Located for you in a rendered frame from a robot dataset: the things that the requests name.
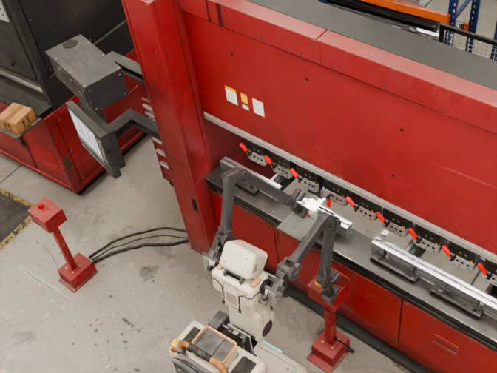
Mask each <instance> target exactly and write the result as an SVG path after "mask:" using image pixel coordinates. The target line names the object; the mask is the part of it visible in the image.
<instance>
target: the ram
mask: <svg viewBox="0 0 497 373"><path fill-rule="evenodd" d="M182 12H183V18H184V22H185V26H186V32H187V36H188V40H189V46H190V50H191V54H192V60H193V65H194V69H195V75H196V79H197V85H198V89H199V93H200V99H201V103H202V107H203V111H204V112H206V113H208V114H210V115H212V116H214V117H215V118H218V119H220V120H221V121H225V122H226V123H228V124H230V125H232V126H234V127H236V128H238V129H240V130H242V131H244V132H247V133H248V134H250V135H253V136H254V137H256V138H259V139H260V140H262V141H264V142H267V143H269V144H271V145H273V146H275V147H277V148H279V149H281V150H283V151H285V152H287V153H289V154H291V155H293V156H295V157H297V158H299V159H301V160H303V161H305V162H307V163H309V164H312V165H314V166H316V167H318V168H320V169H322V170H324V171H326V172H328V173H330V174H332V175H334V176H336V177H338V178H340V179H342V180H344V181H346V182H348V183H350V184H353V185H354V186H356V187H359V188H360V189H363V190H365V191H366V192H369V193H370V194H372V195H375V196H376V197H378V198H381V199H382V200H384V201H387V202H388V203H390V204H393V205H394V206H397V207H399V208H401V209H403V210H405V211H407V212H409V213H411V214H413V215H415V216H417V217H419V218H421V219H423V220H425V221H427V222H429V223H431V224H433V225H435V226H438V227H440V228H442V229H444V230H446V231H448V232H450V233H452V234H454V235H456V236H458V237H460V238H462V239H464V240H466V241H468V242H470V243H472V244H474V245H476V246H478V247H481V248H482V249H485V250H487V251H488V252H491V253H493V254H494V255H497V134H495V133H493V132H490V131H487V130H484V129H482V128H480V127H477V126H474V125H472V124H469V123H467V122H465V121H462V120H459V119H457V118H454V117H452V116H450V115H446V114H444V113H442V112H439V111H437V110H434V109H431V108H429V107H426V106H424V105H421V104H418V103H416V102H414V101H411V100H409V99H406V98H403V97H401V96H399V95H396V94H393V93H390V92H388V91H386V90H383V89H381V88H378V87H375V86H374V85H371V84H368V83H365V82H364V81H360V80H358V79H356V78H353V77H350V76H349V75H346V74H343V73H340V72H337V71H336V70H332V69H330V68H328V67H325V66H322V65H321V64H318V63H315V62H312V61H309V60H308V59H305V58H302V57H300V56H297V55H294V54H293V53H289V52H287V51H284V50H281V49H280V48H277V47H274V46H272V45H270V44H267V43H265V42H262V41H259V40H257V39H255V38H252V37H249V36H246V35H244V34H242V33H239V32H236V31H234V30H231V29H229V28H227V27H224V26H221V25H219V24H216V23H214V22H212V21H208V20H206V19H203V18H201V17H199V16H196V15H193V14H191V13H188V12H186V11H182ZM225 85H226V86H227V87H230V88H232V89H234V90H235V91H236V96H237V104H238V105H236V104H234V103H232V102H230V101H227V96H226V88H225ZM240 93H243V94H245V95H247V99H248V103H247V104H246V103H244V102H242V100H241V95H240ZM252 98H254V99H256V100H258V101H261V102H263V107H264V113H265V117H262V116H261V115H258V114H256V113H254V109H253V104H252ZM242 103H243V104H245V105H247V106H248V109H249V110H247V109H245V108H243V105H242ZM204 117H205V119H207V120H209V121H211V122H213V123H215V124H217V125H219V126H221V127H223V128H225V129H227V130H229V131H231V132H233V133H235V134H237V135H239V136H241V137H243V138H245V139H247V140H249V141H251V142H253V143H255V144H257V145H259V146H261V147H263V148H265V149H267V150H269V151H271V152H273V153H275V154H277V155H279V156H281V157H283V158H285V159H287V160H289V161H291V162H293V163H295V164H297V165H299V166H301V167H303V168H306V169H308V170H310V171H312V172H314V173H316V174H318V175H320V176H322V177H324V178H326V179H328V180H329V181H332V182H334V183H335V184H338V185H340V186H341V187H344V188H346V189H348V190H350V191H352V192H354V193H356V194H357V195H360V196H362V197H363V198H366V199H368V200H369V201H372V202H374V203H375V204H378V205H380V206H382V207H384V208H386V209H388V210H390V211H391V212H394V213H396V214H397V215H400V216H402V217H403V218H406V219H408V220H409V221H412V222H414V223H415V224H418V225H420V226H422V227H424V228H425V229H428V230H430V231H431V232H434V233H436V234H437V235H440V236H442V237H443V238H446V239H448V240H449V241H452V242H454V243H456V244H458V245H459V246H462V247H464V248H465V249H468V250H470V251H471V252H474V253H476V254H477V255H480V256H482V257H483V258H486V259H488V260H490V261H492V262H494V263H497V260H496V259H494V258H491V257H490V256H488V255H486V254H484V253H482V252H480V251H478V250H476V249H474V248H472V247H470V246H468V245H465V244H463V243H461V242H459V241H457V240H455V239H453V238H451V237H449V236H447V235H445V234H443V233H441V232H439V231H437V230H435V229H433V228H431V227H429V226H427V225H425V224H423V223H421V222H419V221H417V220H415V219H413V218H411V217H409V216H407V215H405V214H403V213H401V212H399V211H397V210H395V209H392V208H390V207H389V206H386V205H384V204H382V203H380V202H378V201H376V200H374V199H372V198H370V197H368V196H367V195H364V194H362V193H361V192H358V191H356V190H355V189H352V188H350V187H349V186H346V185H344V184H342V183H340V182H338V181H336V180H334V179H333V178H330V177H328V176H327V175H324V174H322V173H320V172H317V171H316V170H314V169H312V168H310V167H307V166H306V165H304V164H301V163H300V162H298V161H295V160H294V159H292V158H289V157H288V156H286V155H283V154H282V153H280V152H278V151H276V150H274V149H272V148H270V147H267V146H266V145H264V144H261V143H260V142H258V141H255V140H254V139H252V138H249V137H247V136H245V135H243V134H241V133H239V132H237V131H235V130H233V129H231V128H229V127H227V126H225V125H223V124H221V123H219V122H217V121H215V120H213V119H211V118H209V117H207V116H204Z"/></svg>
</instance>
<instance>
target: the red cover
mask: <svg viewBox="0 0 497 373"><path fill-rule="evenodd" d="M177 2H178V7H179V9H180V10H183V11H186V12H188V13H191V14H193V15H196V16H199V17H201V18H203V19H206V20H208V21H212V22H214V23H216V24H219V25H221V26H224V27H227V28H229V29H231V30H234V31H236V32H239V33H242V34H244V35H246V36H249V37H252V38H255V39H257V40H259V41H262V42H265V43H267V44H270V45H272V46H274V47H277V48H280V49H281V50H284V51H287V52H289V53H293V54H294V55H297V56H300V57H302V58H305V59H308V60H309V61H312V62H315V63H318V64H321V65H322V66H325V67H328V68H330V69H332V70H336V71H337V72H340V73H343V74H346V75H349V76H350V77H353V78H356V79H358V80H360V81H364V82H365V83H368V84H371V85H374V86H375V87H378V88H381V89H383V90H386V91H388V92H390V93H393V94H396V95H399V96H401V97H403V98H406V99H409V100H411V101H414V102H416V103H418V104H421V105H424V106H426V107H429V108H431V109H434V110H437V111H439V112H442V113H444V114H446V115H450V116H452V117H454V118H457V119H459V120H462V121H465V122H467V123H469V124H472V125H474V126H477V127H480V128H482V129H484V130H487V131H490V132H493V133H495V134H497V90H493V89H490V88H489V87H485V86H482V85H480V84H477V83H474V82H472V81H468V80H466V79H463V78H460V77H458V76H455V75H452V74H449V73H446V72H443V71H441V70H437V69H435V68H433V67H429V66H427V65H424V64H421V63H419V62H416V61H413V60H410V59H408V58H405V57H402V56H398V55H396V54H394V53H390V52H388V51H386V50H382V49H379V48H377V47H374V46H371V45H369V44H366V43H363V42H361V41H357V40H355V39H352V38H349V37H347V36H343V35H340V34H339V33H335V32H332V31H330V30H326V29H324V28H321V27H318V26H316V25H313V24H310V23H308V22H305V21H302V20H299V19H296V18H293V17H291V16H287V15H285V14H283V13H279V12H277V11H274V10H271V9H268V8H266V7H263V6H260V5H258V4H255V3H252V2H250V1H246V0H177Z"/></svg>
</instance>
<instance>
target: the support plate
mask: <svg viewBox="0 0 497 373"><path fill-rule="evenodd" d="M319 210H320V209H317V210H316V211H315V212H314V213H313V214H312V215H311V216H310V217H311V218H310V217H307V218H305V219H303V218H301V217H299V216H298V215H295V214H294V213H291V214H290V215H289V216H288V217H287V218H286V219H285V220H284V221H283V222H282V223H281V224H280V225H279V226H278V227H277V228H278V229H280V230H281V231H283V232H285V233H287V234H288V235H290V236H292V237H293V238H296V239H297V240H299V241H301V240H302V239H303V238H304V237H305V236H306V234H307V233H308V231H309V230H310V228H311V227H312V226H313V224H314V222H315V220H316V219H317V216H318V214H317V213H318V211H319ZM312 218H314V219H312Z"/></svg>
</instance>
